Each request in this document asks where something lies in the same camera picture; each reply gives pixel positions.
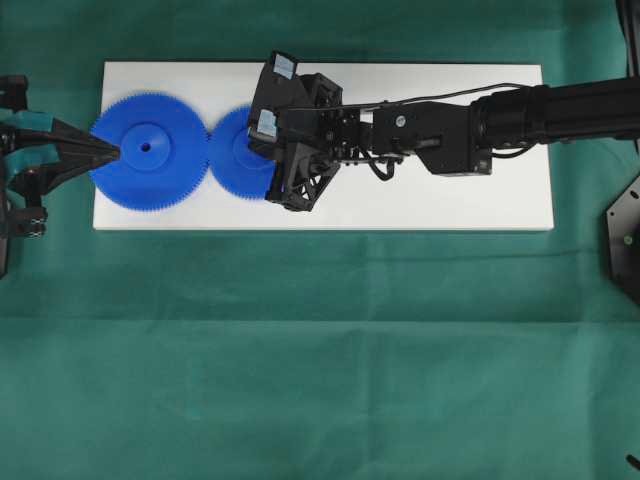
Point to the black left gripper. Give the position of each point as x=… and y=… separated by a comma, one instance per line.
x=34, y=173

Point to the white rectangular board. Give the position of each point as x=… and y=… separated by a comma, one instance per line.
x=517, y=195

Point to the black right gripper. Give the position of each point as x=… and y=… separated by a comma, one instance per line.
x=329, y=134

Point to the small blue gear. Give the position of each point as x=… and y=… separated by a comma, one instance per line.
x=238, y=169

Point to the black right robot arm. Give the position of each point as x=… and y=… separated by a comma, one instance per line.
x=502, y=121

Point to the green cloth table cover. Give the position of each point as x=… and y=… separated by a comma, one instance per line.
x=311, y=355

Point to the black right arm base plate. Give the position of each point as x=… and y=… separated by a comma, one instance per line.
x=623, y=240

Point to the large blue gear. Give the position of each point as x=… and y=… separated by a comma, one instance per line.
x=163, y=151

